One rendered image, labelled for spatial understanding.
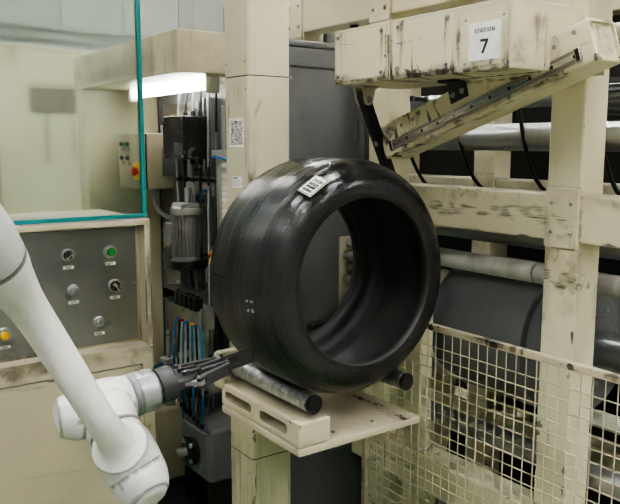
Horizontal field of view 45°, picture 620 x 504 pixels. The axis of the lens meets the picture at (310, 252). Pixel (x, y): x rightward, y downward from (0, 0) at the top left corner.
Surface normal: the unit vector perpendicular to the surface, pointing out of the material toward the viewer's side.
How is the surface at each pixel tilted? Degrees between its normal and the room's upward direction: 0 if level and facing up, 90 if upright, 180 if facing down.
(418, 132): 90
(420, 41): 90
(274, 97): 90
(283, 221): 65
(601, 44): 72
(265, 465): 90
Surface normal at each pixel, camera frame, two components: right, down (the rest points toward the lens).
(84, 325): 0.58, 0.11
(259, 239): -0.57, -0.28
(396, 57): -0.82, 0.08
